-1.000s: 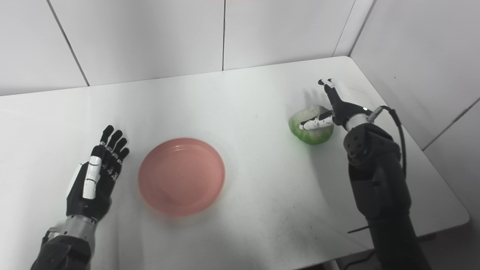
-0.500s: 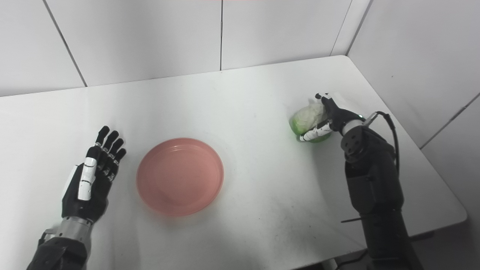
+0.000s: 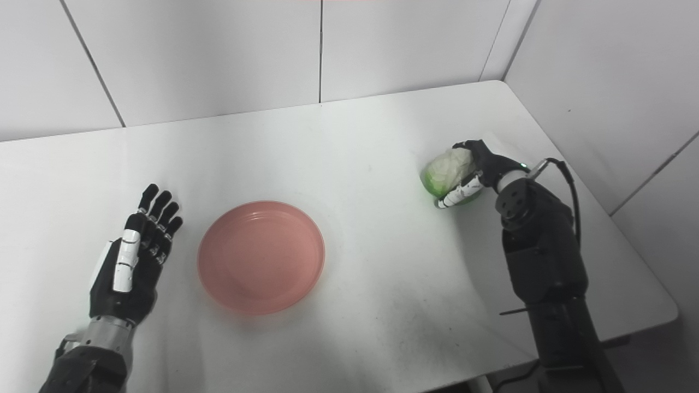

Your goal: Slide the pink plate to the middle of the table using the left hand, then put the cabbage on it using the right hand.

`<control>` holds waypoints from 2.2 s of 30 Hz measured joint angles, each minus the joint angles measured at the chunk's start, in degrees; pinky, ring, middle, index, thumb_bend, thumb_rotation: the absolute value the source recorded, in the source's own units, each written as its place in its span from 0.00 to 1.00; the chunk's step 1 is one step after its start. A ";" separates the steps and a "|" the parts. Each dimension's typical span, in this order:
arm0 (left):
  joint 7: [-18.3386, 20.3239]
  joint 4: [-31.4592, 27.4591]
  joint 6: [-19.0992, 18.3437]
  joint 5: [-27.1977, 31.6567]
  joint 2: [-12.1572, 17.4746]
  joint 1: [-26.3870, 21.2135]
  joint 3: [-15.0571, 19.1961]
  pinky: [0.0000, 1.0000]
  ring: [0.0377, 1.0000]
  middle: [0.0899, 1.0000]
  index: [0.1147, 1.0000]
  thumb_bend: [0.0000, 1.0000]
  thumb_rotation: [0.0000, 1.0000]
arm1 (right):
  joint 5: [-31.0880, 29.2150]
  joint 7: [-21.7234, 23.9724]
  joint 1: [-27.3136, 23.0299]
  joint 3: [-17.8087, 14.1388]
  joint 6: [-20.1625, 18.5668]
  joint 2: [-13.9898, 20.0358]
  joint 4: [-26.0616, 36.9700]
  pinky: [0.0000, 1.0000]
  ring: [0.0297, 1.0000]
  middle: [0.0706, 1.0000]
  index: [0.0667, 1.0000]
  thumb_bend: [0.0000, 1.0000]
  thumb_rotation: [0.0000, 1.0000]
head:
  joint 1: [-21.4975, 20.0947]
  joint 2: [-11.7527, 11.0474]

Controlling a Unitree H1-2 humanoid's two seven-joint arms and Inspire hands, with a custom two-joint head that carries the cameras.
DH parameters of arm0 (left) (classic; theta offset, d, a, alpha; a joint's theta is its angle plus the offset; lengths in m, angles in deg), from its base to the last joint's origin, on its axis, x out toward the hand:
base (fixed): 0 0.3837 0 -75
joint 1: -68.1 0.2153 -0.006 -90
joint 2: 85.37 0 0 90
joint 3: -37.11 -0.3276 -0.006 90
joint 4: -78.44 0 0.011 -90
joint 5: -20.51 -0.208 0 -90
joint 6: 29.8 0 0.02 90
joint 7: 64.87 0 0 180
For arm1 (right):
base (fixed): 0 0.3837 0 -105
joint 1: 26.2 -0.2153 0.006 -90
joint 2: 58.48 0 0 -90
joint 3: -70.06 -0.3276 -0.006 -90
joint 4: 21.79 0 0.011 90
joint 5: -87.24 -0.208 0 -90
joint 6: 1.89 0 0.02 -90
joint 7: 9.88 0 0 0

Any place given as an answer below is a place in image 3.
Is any pink round plate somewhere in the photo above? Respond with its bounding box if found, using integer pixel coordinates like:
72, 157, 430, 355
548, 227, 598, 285
197, 200, 326, 316

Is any green white cabbage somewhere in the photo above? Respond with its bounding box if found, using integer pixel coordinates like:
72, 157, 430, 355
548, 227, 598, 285
420, 146, 483, 206

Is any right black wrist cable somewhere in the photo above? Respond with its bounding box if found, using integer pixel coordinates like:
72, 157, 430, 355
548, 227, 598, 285
528, 157, 582, 246

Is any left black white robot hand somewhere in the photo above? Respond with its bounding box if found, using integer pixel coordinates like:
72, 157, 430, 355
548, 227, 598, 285
89, 183, 184, 327

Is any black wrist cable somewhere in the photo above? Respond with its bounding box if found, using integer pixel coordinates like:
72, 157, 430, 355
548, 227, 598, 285
528, 157, 582, 246
55, 334, 88, 361

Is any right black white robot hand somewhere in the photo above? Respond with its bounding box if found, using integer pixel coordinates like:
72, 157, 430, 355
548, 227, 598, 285
435, 139, 529, 210

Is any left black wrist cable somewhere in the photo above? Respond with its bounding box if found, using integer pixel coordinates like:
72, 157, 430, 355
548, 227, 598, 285
55, 334, 88, 361

